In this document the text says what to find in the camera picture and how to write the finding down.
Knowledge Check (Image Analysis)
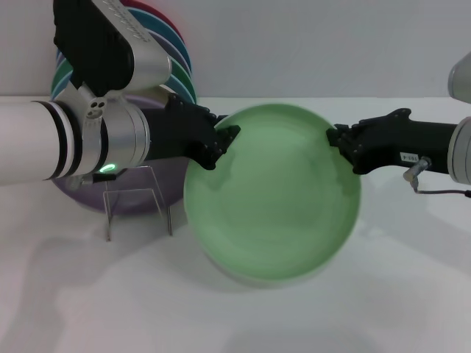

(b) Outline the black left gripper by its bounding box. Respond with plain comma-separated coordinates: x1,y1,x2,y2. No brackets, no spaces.
141,93,242,171

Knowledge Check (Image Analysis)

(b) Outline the beige plate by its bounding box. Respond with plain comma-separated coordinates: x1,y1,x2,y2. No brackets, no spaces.
157,85,200,110

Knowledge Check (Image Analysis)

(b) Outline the dark red plate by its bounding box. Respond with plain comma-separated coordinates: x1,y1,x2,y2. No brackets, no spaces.
119,0,184,41

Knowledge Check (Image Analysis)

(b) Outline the dark green plate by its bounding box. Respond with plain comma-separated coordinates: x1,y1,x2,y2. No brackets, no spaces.
50,54,196,101

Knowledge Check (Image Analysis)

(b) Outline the light green plate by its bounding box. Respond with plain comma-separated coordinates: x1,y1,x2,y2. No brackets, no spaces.
183,102,364,290

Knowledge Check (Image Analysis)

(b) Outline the dark teal blue plate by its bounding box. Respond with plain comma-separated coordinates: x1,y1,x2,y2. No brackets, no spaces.
54,7,193,74

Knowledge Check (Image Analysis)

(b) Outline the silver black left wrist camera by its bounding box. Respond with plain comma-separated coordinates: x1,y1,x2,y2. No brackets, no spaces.
52,0,173,102

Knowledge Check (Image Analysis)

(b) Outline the grey purple plate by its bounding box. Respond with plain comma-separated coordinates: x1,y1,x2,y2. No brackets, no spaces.
55,31,192,74

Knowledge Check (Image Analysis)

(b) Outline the lilac plate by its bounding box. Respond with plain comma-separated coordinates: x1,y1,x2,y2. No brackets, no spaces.
50,94,189,215

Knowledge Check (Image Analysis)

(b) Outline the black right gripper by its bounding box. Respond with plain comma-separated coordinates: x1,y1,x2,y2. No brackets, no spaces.
325,107,459,176

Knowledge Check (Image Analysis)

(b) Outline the clear wire plate rack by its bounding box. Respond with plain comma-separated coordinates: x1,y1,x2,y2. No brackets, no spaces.
102,165,174,243

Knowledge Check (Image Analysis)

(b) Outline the right arm cable with connector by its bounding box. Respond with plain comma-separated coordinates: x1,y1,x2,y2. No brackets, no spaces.
402,155,471,199

